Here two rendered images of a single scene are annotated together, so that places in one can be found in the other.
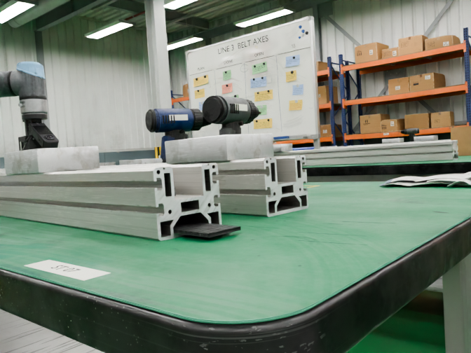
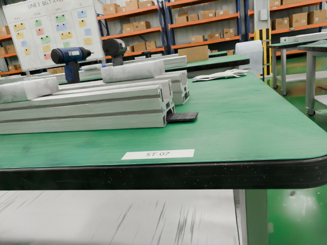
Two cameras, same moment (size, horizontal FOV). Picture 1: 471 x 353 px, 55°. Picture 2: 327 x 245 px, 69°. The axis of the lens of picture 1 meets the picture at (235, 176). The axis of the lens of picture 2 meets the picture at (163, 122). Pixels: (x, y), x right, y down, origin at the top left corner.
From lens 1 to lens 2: 0.32 m
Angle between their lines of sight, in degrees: 29
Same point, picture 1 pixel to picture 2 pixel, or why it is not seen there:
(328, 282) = (310, 128)
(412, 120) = (137, 46)
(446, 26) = not seen: outside the picture
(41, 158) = (27, 90)
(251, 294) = (298, 140)
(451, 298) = not seen: hidden behind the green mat
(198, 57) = (13, 10)
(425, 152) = (173, 62)
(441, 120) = (151, 45)
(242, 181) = not seen: hidden behind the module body
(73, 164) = (45, 90)
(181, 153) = (116, 75)
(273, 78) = (71, 24)
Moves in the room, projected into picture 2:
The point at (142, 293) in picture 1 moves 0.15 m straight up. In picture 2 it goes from (247, 153) to (242, 37)
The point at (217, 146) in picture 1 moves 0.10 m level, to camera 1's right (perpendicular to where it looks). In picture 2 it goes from (145, 69) to (176, 63)
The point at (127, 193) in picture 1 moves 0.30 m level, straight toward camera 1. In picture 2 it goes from (132, 104) to (285, 120)
